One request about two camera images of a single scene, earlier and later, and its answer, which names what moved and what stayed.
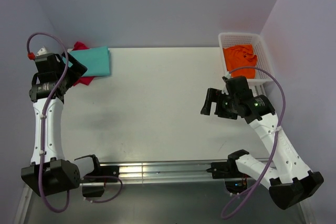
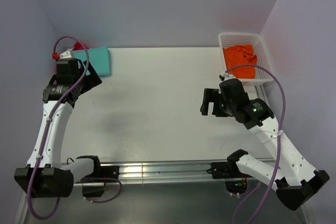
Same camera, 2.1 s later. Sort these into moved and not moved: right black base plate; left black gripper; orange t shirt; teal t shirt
Moved: left black gripper
Not moved: orange t shirt; right black base plate; teal t shirt
